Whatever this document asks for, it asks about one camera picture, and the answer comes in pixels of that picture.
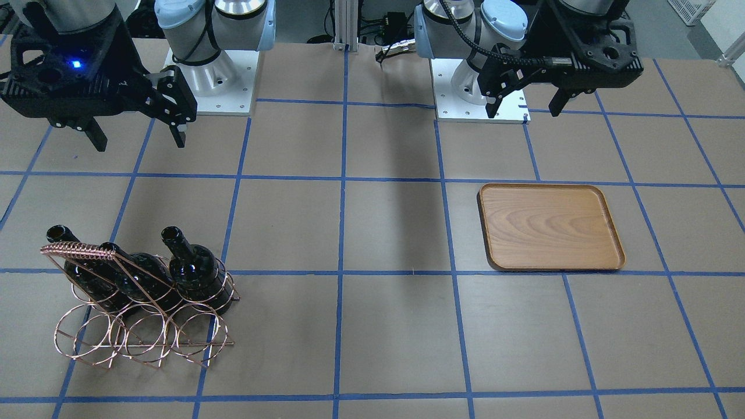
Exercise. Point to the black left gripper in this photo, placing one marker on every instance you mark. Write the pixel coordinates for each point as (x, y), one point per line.
(505, 73)

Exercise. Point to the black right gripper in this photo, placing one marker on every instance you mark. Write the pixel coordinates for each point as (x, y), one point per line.
(167, 93)

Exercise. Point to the dark wine bottle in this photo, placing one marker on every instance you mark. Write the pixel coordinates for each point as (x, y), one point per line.
(96, 279)
(143, 278)
(200, 277)

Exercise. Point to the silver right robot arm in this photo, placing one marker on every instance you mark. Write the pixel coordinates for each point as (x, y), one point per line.
(199, 33)

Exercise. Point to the wooden tray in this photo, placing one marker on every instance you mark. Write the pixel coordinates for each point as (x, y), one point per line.
(549, 227)

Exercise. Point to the white plastic crate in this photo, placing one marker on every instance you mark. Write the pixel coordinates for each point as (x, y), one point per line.
(691, 12)

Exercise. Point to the copper wire wine rack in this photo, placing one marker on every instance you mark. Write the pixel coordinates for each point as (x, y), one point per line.
(143, 332)

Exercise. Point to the aluminium frame post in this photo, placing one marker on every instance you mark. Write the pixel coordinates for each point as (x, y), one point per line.
(346, 25)

